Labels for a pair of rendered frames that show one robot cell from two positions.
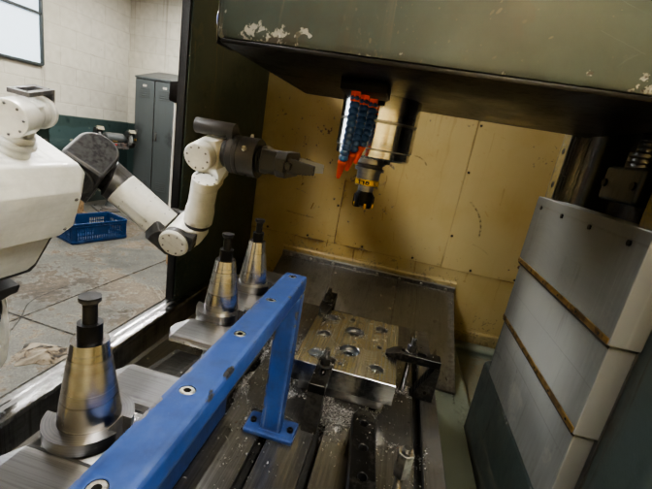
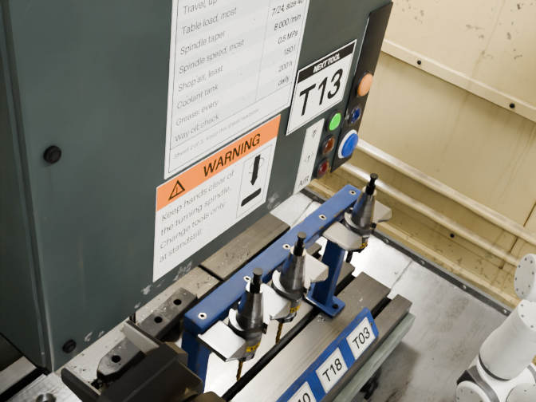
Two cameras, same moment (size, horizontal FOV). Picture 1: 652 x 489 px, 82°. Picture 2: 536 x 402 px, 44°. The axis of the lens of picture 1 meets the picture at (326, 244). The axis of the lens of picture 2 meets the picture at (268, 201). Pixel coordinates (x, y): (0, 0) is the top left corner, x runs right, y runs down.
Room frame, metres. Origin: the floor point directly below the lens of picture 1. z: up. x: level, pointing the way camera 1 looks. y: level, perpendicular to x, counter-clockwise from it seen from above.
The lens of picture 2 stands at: (1.19, 0.36, 2.03)
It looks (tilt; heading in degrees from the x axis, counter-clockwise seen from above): 40 degrees down; 202
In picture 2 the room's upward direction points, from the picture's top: 10 degrees clockwise
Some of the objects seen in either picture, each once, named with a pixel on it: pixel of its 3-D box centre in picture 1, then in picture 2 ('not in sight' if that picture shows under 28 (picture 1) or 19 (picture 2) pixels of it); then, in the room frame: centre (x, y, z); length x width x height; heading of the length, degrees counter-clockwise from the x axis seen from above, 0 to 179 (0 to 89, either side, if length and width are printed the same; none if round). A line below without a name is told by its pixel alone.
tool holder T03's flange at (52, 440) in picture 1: (89, 427); (359, 222); (0.24, 0.16, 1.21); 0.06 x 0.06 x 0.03
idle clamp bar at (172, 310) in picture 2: (359, 476); (147, 339); (0.51, -0.12, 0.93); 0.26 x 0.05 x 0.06; 176
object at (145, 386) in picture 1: (137, 386); (343, 237); (0.30, 0.15, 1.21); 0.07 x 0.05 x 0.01; 81
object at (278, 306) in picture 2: (237, 300); (269, 302); (0.51, 0.12, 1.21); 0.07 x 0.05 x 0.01; 81
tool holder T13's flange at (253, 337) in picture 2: (251, 287); (248, 321); (0.57, 0.11, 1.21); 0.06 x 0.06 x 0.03
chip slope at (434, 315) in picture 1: (352, 317); not in sight; (1.48, -0.17, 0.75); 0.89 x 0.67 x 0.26; 81
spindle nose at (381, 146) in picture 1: (376, 129); not in sight; (0.82, -0.06, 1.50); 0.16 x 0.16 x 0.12
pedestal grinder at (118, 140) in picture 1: (114, 169); not in sight; (5.22, 3.13, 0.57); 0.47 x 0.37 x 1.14; 138
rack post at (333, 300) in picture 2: not in sight; (333, 254); (0.18, 0.12, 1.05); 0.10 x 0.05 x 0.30; 81
